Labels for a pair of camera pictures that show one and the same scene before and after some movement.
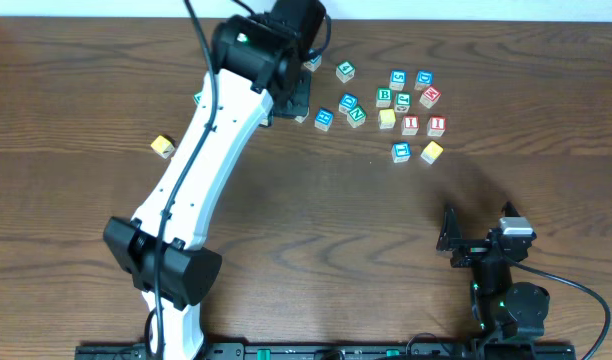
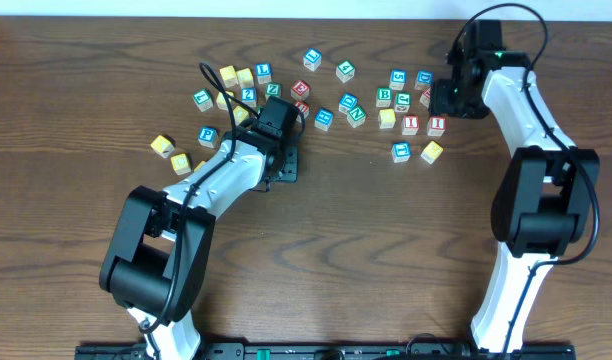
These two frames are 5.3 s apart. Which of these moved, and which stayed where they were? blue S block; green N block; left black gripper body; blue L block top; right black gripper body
Moved: left black gripper body; right black gripper body
Stayed: blue S block; green N block; blue L block top
